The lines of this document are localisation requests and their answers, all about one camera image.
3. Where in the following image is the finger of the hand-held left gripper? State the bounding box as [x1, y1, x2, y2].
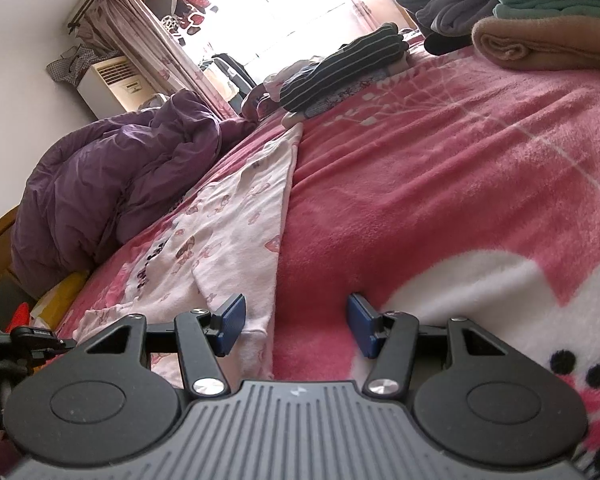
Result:
[9, 326, 77, 361]

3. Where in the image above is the black folded garment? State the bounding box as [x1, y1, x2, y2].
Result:
[422, 27, 476, 56]

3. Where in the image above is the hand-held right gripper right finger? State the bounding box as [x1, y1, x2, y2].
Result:
[347, 294, 516, 400]

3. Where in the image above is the dark hanging garment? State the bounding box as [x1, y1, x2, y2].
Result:
[212, 52, 256, 101]

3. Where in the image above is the white air conditioner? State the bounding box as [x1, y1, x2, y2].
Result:
[76, 56, 173, 113]

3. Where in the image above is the purple duvet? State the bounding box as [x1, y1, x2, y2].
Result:
[11, 89, 261, 298]

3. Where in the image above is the checked cloth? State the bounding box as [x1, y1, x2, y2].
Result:
[46, 44, 118, 86]

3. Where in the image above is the pink floral blanket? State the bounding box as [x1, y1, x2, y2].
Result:
[55, 35, 600, 480]

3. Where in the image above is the yellow pillow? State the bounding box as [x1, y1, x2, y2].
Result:
[30, 271, 90, 331]

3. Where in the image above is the pink curtain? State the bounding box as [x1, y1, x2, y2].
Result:
[70, 0, 231, 121]

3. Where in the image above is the blue printed folded garment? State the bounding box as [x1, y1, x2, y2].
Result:
[282, 67, 393, 126]

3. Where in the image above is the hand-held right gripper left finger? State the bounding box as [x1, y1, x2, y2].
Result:
[80, 292, 247, 400]

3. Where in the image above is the white pink crumpled cloth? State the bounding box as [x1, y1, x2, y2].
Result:
[241, 60, 326, 121]

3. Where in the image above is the red patterned hanging garment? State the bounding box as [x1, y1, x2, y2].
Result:
[172, 0, 216, 26]

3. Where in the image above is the tan folded blanket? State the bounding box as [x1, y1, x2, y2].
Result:
[471, 15, 600, 72]

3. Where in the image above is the pink printed shirt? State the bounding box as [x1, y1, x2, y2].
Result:
[72, 122, 305, 367]

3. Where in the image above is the dark striped folded garment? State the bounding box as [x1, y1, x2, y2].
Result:
[280, 22, 411, 112]

